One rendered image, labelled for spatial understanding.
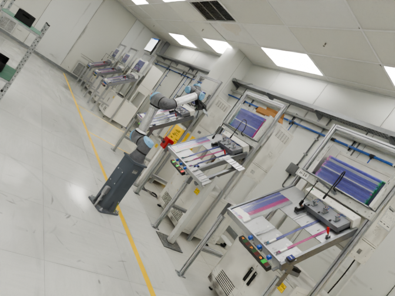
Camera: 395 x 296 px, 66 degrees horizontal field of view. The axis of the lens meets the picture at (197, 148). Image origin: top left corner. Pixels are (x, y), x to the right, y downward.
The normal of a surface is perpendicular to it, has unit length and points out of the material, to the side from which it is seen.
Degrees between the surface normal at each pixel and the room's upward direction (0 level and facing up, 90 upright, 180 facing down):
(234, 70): 90
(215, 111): 90
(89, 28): 90
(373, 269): 90
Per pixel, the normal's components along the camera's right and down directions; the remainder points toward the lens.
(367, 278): -0.69, -0.45
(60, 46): 0.43, 0.36
